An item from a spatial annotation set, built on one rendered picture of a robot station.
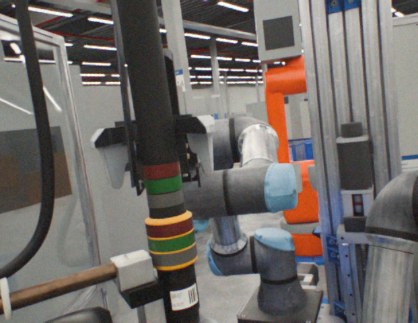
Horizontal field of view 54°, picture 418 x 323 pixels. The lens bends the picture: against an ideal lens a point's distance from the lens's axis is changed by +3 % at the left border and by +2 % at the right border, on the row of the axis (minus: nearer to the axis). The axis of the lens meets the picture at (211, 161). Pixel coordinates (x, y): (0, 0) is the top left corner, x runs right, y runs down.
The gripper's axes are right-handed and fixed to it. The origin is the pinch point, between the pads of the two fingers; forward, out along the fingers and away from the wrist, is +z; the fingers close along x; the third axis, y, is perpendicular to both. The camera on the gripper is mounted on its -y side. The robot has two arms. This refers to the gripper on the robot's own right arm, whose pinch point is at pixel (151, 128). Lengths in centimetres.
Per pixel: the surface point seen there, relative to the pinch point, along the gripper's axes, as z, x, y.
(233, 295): -316, -17, 164
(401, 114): -165, -106, 12
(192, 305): -0.3, -1.3, 16.3
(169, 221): 0.3, -0.4, 8.2
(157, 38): -0.9, -1.6, -7.5
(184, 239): 0.1, -1.5, 10.0
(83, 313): -14.1, 13.0, 21.7
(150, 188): -0.4, 0.8, 5.2
